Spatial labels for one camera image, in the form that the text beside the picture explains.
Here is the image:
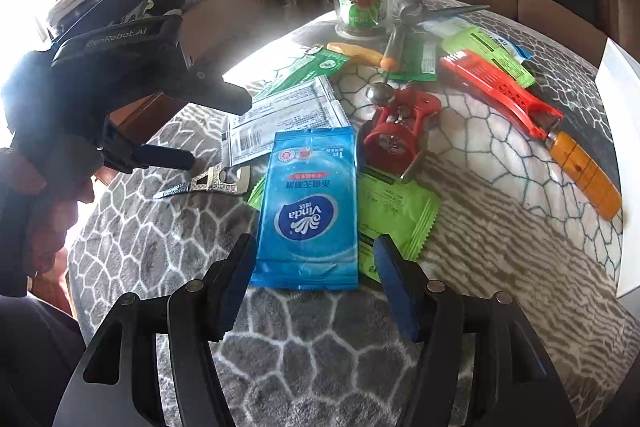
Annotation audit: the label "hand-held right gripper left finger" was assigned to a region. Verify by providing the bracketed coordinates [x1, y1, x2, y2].
[52, 232, 258, 427]

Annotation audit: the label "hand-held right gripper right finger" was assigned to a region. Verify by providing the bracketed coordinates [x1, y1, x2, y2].
[372, 233, 578, 427]

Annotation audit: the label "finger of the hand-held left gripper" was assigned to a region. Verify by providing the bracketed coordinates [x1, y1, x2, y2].
[175, 66, 254, 116]
[102, 121, 198, 171]

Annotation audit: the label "white cardboard box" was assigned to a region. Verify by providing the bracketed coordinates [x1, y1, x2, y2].
[597, 36, 640, 303]

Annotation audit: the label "person's left hand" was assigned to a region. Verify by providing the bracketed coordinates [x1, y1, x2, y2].
[14, 141, 104, 279]

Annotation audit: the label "silver bottle opener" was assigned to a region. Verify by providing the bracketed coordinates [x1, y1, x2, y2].
[151, 163, 253, 202]

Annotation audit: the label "wooden chair brown seat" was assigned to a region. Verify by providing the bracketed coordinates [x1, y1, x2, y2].
[105, 0, 287, 144]

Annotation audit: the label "lime green serrated packet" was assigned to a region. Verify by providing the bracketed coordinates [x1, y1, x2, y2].
[356, 171, 443, 281]

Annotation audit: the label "small green packet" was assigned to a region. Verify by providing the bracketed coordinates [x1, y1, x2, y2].
[247, 176, 272, 211]

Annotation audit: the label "dark green packet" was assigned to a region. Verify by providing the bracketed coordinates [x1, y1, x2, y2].
[266, 46, 352, 96]
[389, 32, 440, 84]

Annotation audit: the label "yellow plastic tool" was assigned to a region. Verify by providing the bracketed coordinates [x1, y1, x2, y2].
[326, 41, 389, 68]

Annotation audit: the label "clear plastic jar green label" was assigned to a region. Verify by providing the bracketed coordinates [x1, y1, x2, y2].
[331, 0, 397, 40]

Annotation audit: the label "red corkscrew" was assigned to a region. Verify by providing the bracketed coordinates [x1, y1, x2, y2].
[362, 88, 443, 184]

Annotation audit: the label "person's dark trousers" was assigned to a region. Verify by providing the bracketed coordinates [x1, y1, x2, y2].
[0, 291, 102, 427]

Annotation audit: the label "red plastic grater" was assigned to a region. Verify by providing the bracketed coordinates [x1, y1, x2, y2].
[439, 49, 565, 142]

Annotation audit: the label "white and blue wipes packet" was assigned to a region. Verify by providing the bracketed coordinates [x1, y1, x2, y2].
[424, 17, 533, 61]

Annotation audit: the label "large lime green packet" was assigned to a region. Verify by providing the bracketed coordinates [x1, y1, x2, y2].
[441, 27, 538, 90]

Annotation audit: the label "orange handled melon baller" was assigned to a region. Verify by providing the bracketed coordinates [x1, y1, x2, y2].
[367, 24, 408, 106]

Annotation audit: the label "orange handled peeler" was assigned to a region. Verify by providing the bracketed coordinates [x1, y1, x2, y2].
[545, 129, 624, 223]

